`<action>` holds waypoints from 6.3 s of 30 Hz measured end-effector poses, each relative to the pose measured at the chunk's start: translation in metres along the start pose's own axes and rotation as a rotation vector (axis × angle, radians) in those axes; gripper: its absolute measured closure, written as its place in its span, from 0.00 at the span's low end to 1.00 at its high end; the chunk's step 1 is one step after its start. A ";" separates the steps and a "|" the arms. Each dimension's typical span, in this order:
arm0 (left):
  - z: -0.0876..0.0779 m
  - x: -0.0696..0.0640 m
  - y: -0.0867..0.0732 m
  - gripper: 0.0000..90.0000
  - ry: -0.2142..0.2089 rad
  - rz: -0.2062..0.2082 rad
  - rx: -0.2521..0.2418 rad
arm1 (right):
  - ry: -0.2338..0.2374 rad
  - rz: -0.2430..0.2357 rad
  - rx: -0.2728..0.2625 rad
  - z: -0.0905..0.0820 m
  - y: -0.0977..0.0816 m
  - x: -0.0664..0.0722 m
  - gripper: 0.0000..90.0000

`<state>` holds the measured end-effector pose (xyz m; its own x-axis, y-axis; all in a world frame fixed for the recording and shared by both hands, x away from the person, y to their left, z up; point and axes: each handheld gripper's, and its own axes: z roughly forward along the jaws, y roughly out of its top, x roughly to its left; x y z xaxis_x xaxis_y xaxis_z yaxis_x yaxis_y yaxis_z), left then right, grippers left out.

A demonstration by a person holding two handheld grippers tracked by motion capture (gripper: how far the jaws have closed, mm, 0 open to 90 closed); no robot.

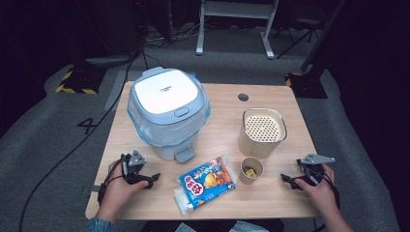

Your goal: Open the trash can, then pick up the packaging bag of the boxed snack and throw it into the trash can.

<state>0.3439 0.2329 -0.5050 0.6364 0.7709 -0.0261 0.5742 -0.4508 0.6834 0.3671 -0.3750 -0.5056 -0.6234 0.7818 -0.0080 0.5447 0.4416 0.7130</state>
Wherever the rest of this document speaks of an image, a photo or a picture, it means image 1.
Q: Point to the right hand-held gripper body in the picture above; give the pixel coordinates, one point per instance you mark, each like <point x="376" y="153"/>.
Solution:
<point x="314" y="159"/>

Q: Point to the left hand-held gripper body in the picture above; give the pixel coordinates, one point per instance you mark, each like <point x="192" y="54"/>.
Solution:
<point x="137" y="158"/>

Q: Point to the yellow scrap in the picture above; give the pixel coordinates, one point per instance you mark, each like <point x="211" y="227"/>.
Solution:
<point x="250" y="173"/>

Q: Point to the brown paper cup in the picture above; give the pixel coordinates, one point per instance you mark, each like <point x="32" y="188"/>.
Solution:
<point x="246" y="179"/>

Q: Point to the beige container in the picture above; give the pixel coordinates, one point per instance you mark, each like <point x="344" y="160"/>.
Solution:
<point x="254" y="148"/>

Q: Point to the blue and orange snack packet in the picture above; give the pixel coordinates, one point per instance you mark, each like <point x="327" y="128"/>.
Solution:
<point x="206" y="185"/>

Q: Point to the white and blue pedal bin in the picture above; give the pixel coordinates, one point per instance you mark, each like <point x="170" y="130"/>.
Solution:
<point x="166" y="93"/>

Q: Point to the person's right hand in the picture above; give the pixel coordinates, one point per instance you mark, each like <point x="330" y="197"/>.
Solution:
<point x="322" y="196"/>

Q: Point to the person's left hand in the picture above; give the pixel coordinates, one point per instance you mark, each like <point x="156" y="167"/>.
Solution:
<point x="117" y="193"/>

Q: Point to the grey tape strip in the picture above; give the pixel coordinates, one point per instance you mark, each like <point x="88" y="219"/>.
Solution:
<point x="94" y="189"/>

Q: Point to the perforated cream strainer insert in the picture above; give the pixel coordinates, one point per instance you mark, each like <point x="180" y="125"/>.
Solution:
<point x="263" y="128"/>

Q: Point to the person's denim pants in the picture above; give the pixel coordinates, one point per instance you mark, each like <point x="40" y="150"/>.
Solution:
<point x="245" y="227"/>

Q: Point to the yellow-black striped stand base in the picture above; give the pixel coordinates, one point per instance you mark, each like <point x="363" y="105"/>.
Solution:
<point x="306" y="85"/>
<point x="82" y="82"/>

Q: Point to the grey table grommet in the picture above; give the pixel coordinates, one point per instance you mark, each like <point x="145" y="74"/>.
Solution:
<point x="243" y="97"/>

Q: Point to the black stand pole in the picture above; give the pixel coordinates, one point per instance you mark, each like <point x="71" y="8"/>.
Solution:
<point x="322" y="35"/>

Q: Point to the black tripod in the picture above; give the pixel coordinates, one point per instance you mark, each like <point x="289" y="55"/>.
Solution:
<point x="301" y="32"/>

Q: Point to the white desk frame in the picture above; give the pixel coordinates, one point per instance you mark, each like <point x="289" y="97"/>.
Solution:
<point x="238" y="9"/>

